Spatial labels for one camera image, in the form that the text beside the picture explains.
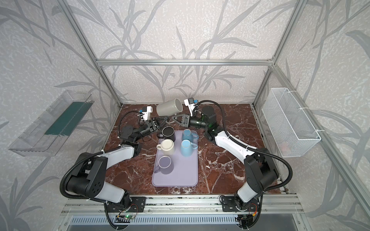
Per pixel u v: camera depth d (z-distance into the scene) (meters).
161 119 0.69
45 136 0.64
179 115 0.71
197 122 0.67
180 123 0.69
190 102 0.69
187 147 0.85
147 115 0.72
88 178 0.44
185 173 0.85
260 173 0.44
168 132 0.91
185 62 0.94
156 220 0.77
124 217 0.71
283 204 0.76
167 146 0.87
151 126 0.68
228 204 0.73
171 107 0.70
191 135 0.94
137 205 0.72
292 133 0.60
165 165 0.79
